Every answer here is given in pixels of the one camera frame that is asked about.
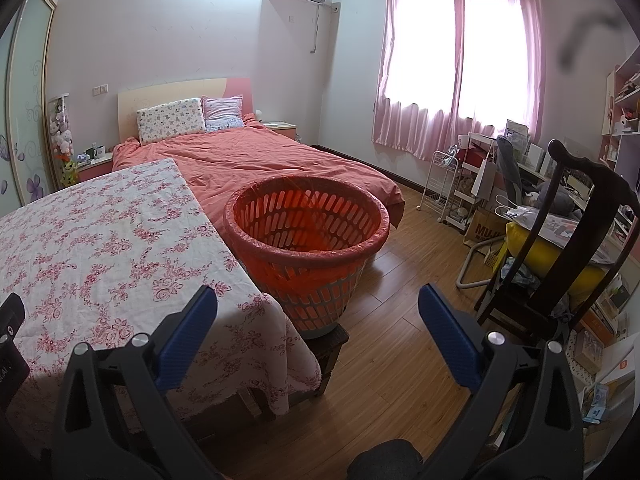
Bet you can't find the yellow cushion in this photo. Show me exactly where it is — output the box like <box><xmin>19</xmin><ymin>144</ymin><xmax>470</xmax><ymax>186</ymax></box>
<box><xmin>505</xmin><ymin>222</ymin><xmax>608</xmax><ymax>296</ymax></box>

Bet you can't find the orange plastic laundry basket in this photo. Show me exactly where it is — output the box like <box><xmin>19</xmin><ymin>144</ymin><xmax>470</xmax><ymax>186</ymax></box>
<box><xmin>222</xmin><ymin>176</ymin><xmax>391</xmax><ymax>338</ymax></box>

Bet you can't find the pink curtain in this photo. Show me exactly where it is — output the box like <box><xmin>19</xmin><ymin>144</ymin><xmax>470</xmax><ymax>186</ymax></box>
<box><xmin>440</xmin><ymin>0</ymin><xmax>546</xmax><ymax>161</ymax></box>
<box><xmin>372</xmin><ymin>0</ymin><xmax>468</xmax><ymax>148</ymax></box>

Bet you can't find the floral print pillow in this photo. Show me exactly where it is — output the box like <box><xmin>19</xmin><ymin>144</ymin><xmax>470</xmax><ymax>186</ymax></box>
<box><xmin>136</xmin><ymin>98</ymin><xmax>207</xmax><ymax>145</ymax></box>

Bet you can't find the dark wooden stool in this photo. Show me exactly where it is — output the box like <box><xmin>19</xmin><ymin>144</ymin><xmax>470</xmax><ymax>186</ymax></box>
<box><xmin>302</xmin><ymin>322</ymin><xmax>351</xmax><ymax>396</ymax></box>

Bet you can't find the white paper bag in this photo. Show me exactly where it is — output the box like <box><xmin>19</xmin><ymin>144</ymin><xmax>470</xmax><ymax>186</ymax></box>
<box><xmin>471</xmin><ymin>160</ymin><xmax>497</xmax><ymax>197</ymax></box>

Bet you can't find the white box with orange logo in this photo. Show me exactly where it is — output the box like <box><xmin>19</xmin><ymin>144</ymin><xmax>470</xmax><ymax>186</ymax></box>
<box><xmin>595</xmin><ymin>332</ymin><xmax>640</xmax><ymax>391</ymax></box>

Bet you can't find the air conditioner cable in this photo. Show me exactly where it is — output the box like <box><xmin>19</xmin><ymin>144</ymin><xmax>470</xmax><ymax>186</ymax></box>
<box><xmin>310</xmin><ymin>2</ymin><xmax>323</xmax><ymax>56</ymax></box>

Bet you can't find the grey cloth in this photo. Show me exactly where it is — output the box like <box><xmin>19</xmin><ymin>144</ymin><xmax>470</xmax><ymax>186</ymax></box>
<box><xmin>525</xmin><ymin>180</ymin><xmax>583</xmax><ymax>216</ymax></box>

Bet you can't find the pink floral tablecloth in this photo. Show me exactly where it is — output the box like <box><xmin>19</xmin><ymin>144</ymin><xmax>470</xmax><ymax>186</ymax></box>
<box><xmin>0</xmin><ymin>157</ymin><xmax>323</xmax><ymax>441</ymax></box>

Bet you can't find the bed with salmon duvet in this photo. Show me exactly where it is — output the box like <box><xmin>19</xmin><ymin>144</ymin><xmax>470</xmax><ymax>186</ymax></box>
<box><xmin>111</xmin><ymin>115</ymin><xmax>406</xmax><ymax>228</ymax></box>

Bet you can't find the grey mesh office chair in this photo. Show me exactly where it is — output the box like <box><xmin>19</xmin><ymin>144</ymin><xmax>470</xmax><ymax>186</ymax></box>
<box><xmin>455</xmin><ymin>135</ymin><xmax>526</xmax><ymax>291</ymax></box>

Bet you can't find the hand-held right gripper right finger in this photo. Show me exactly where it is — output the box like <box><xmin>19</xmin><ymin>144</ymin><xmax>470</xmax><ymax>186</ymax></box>
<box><xmin>418</xmin><ymin>284</ymin><xmax>586</xmax><ymax>480</ymax></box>

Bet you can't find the brown paper bag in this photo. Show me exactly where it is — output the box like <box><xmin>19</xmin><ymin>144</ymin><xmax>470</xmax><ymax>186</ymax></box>
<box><xmin>462</xmin><ymin>207</ymin><xmax>508</xmax><ymax>248</ymax></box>

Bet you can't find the wardrobe with purple flowers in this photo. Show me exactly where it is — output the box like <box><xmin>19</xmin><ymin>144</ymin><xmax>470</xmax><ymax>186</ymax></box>
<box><xmin>0</xmin><ymin>0</ymin><xmax>58</xmax><ymax>221</ymax></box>

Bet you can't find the white wire cart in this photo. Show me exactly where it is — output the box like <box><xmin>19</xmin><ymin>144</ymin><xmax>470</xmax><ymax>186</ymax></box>
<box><xmin>419</xmin><ymin>150</ymin><xmax>461</xmax><ymax>223</ymax></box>

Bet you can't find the white rolling shelf cart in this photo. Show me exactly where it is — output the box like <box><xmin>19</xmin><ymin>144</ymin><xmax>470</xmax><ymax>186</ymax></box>
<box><xmin>447</xmin><ymin>132</ymin><xmax>501</xmax><ymax>233</ymax></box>

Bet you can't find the person's leg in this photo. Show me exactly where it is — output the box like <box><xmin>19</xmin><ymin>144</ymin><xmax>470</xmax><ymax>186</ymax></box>
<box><xmin>347</xmin><ymin>439</ymin><xmax>423</xmax><ymax>480</ymax></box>

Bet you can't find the pink striped pillow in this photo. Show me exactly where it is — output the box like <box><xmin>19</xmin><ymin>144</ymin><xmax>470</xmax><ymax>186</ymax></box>
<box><xmin>201</xmin><ymin>95</ymin><xmax>246</xmax><ymax>133</ymax></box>

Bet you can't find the beige and pink headboard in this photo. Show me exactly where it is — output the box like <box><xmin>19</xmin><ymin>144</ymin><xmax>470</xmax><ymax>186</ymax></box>
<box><xmin>117</xmin><ymin>77</ymin><xmax>252</xmax><ymax>141</ymax></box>

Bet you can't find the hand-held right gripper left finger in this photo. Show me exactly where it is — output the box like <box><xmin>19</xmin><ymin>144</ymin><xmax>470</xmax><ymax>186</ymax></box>
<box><xmin>51</xmin><ymin>285</ymin><xmax>219</xmax><ymax>480</ymax></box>

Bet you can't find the pink nightstand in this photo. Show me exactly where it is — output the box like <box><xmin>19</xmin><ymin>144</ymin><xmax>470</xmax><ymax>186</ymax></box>
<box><xmin>262</xmin><ymin>121</ymin><xmax>299</xmax><ymax>141</ymax></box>
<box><xmin>75</xmin><ymin>155</ymin><xmax>115</xmax><ymax>183</ymax></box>

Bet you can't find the dark wooden chair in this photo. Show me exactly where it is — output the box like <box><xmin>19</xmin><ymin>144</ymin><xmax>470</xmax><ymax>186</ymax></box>
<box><xmin>475</xmin><ymin>139</ymin><xmax>633</xmax><ymax>343</ymax></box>

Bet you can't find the printed magazine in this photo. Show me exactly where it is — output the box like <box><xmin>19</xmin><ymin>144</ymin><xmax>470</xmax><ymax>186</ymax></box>
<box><xmin>510</xmin><ymin>212</ymin><xmax>611</xmax><ymax>263</ymax></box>

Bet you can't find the pink and white bookshelf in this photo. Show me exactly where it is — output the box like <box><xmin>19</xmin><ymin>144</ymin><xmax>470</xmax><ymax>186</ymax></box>
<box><xmin>600</xmin><ymin>50</ymin><xmax>640</xmax><ymax>176</ymax></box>

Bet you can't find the white storage box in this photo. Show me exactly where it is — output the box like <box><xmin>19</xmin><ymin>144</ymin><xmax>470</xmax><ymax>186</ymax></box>
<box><xmin>525</xmin><ymin>142</ymin><xmax>551</xmax><ymax>173</ymax></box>

